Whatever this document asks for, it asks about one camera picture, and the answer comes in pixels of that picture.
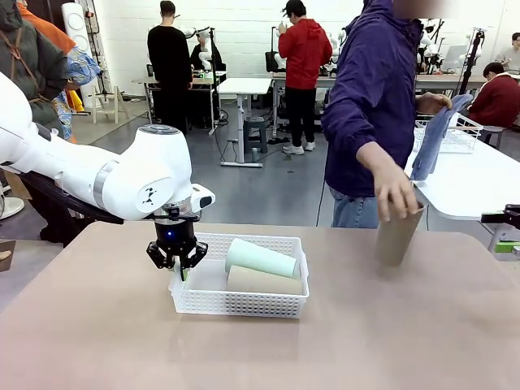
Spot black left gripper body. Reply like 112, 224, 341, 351
153, 218, 200, 258

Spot tall pale green cup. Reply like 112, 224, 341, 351
225, 238, 301, 280

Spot white plastic basket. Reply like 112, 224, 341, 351
168, 232, 310, 320

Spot tall brown cup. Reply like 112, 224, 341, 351
374, 201, 427, 267
226, 264, 305, 296

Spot blue grey towel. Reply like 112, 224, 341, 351
409, 93, 475, 182

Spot person's right forearm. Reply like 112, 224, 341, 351
356, 141, 410, 182

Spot person's right hand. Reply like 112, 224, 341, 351
373, 172, 423, 223

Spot person's left hand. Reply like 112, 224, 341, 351
416, 92, 453, 118

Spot white rounded table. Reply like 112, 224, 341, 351
405, 133, 520, 261

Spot white round stool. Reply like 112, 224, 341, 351
479, 125, 507, 150

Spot person in dark red sweater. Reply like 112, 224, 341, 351
466, 61, 520, 131

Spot grey plastic stool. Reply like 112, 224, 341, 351
242, 116, 269, 154

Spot white wooden step stool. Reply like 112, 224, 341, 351
89, 84, 131, 125

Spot long grey workbench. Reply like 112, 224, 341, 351
271, 71, 488, 137

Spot wooden top workbench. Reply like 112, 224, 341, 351
132, 71, 229, 136

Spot white round stand base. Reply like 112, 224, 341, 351
0, 196, 25, 220

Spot person in grey sweater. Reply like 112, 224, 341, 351
495, 32, 520, 72

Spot white height adjustable desk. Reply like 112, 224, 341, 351
217, 76, 272, 168

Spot white laptop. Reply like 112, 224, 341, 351
441, 44, 468, 73

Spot person in black clothes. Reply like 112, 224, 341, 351
146, 0, 194, 135

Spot black pole stand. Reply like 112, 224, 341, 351
206, 27, 220, 136

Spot person in black vest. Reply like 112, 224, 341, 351
189, 32, 224, 72

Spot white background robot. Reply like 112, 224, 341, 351
270, 26, 286, 74
178, 24, 216, 73
327, 30, 346, 76
416, 19, 446, 74

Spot person in purple jacket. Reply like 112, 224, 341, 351
320, 0, 426, 229

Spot dark metal ladder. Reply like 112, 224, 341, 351
79, 0, 111, 102

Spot person in red hoodie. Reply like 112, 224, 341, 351
278, 0, 334, 156

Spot white tower fan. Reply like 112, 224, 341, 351
61, 2, 97, 110

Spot mannequin in orange clothes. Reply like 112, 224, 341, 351
18, 2, 102, 144

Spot mannequin in green jacket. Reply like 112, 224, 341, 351
0, 0, 98, 248

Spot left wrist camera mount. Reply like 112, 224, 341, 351
156, 206, 201, 223

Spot white wire dish rack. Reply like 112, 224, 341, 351
414, 113, 483, 154

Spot left arm black cable sleeve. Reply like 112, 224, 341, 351
18, 172, 125, 225

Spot black floor cable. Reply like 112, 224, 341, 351
314, 174, 327, 228

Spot black camera tripod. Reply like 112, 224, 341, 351
453, 27, 488, 113

